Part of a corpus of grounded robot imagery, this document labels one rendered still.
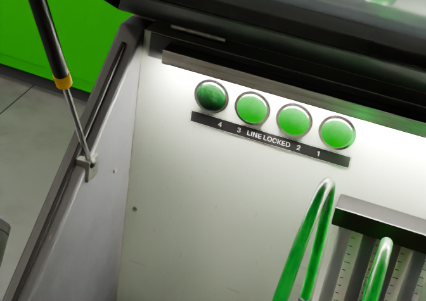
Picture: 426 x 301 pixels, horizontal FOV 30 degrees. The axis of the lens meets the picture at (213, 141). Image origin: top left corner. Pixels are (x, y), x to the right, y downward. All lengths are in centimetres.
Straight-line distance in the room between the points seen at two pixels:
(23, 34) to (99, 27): 43
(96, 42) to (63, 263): 270
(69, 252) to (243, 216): 26
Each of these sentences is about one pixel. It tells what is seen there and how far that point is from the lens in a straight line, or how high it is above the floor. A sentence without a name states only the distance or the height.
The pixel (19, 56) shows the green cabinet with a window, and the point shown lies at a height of 15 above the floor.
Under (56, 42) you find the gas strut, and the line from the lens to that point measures 88.
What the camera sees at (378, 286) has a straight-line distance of 83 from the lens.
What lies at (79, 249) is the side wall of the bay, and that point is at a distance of 113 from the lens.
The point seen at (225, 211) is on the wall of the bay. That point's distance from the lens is 119.
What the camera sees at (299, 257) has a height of 141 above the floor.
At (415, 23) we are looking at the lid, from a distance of 72.
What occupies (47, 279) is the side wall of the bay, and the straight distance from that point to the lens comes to 106.
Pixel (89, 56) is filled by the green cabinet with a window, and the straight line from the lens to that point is 378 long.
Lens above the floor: 188
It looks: 30 degrees down
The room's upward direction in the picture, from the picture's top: 9 degrees clockwise
